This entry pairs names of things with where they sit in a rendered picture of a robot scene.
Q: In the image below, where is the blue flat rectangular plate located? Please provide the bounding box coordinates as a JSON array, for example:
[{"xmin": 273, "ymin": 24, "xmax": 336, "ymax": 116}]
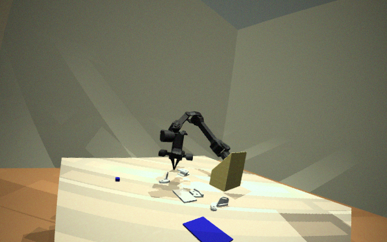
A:
[{"xmin": 183, "ymin": 217, "xmax": 233, "ymax": 242}]

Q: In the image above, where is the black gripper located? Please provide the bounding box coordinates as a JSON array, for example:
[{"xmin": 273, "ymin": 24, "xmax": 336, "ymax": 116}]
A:
[{"xmin": 158, "ymin": 142, "xmax": 193, "ymax": 170}]

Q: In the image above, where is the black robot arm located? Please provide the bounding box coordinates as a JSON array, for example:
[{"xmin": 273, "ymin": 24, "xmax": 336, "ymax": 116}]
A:
[{"xmin": 160, "ymin": 111, "xmax": 230, "ymax": 160}]

